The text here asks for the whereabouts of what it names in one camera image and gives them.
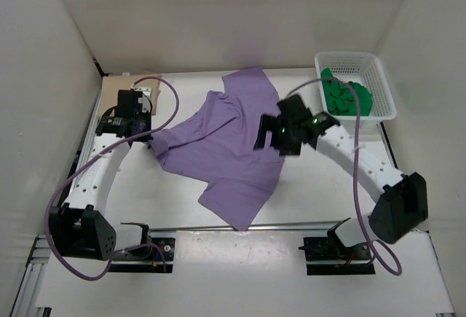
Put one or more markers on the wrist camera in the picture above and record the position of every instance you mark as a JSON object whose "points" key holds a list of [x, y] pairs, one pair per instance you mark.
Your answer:
{"points": [[294, 111], [133, 102]]}

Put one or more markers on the aluminium frame rail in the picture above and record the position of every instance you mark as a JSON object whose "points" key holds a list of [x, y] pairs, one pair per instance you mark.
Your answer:
{"points": [[74, 196]]}

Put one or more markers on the green t shirt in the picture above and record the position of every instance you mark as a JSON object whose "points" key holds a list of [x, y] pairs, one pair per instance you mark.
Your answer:
{"points": [[341, 102]]}

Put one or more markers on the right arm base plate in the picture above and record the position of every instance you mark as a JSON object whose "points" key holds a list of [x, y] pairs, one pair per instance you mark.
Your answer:
{"points": [[323, 260]]}

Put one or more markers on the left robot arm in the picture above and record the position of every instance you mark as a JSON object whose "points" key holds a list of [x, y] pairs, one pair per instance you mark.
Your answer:
{"points": [[79, 228]]}

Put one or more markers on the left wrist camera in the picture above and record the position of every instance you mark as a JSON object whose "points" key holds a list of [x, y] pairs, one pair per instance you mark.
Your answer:
{"points": [[133, 102]]}

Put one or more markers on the white plastic basket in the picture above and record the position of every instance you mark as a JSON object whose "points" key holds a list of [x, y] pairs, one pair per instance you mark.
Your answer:
{"points": [[366, 69]]}

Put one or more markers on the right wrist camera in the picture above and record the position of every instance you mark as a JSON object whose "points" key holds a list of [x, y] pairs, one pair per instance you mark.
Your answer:
{"points": [[294, 111]]}

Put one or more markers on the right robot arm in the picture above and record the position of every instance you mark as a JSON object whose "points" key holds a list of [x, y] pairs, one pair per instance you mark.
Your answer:
{"points": [[400, 199]]}

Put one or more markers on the beige t shirt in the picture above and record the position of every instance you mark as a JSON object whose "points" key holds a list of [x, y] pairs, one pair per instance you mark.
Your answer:
{"points": [[112, 84]]}

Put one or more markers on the purple t shirt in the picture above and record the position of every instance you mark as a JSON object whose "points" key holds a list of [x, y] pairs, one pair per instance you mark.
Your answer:
{"points": [[216, 146]]}

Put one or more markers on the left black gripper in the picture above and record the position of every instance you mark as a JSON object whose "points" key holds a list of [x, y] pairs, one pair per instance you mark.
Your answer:
{"points": [[147, 115]]}

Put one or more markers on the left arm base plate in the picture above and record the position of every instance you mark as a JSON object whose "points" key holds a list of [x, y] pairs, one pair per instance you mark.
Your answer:
{"points": [[154, 261]]}

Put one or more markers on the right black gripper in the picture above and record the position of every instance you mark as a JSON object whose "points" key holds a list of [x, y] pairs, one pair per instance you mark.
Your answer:
{"points": [[267, 124]]}

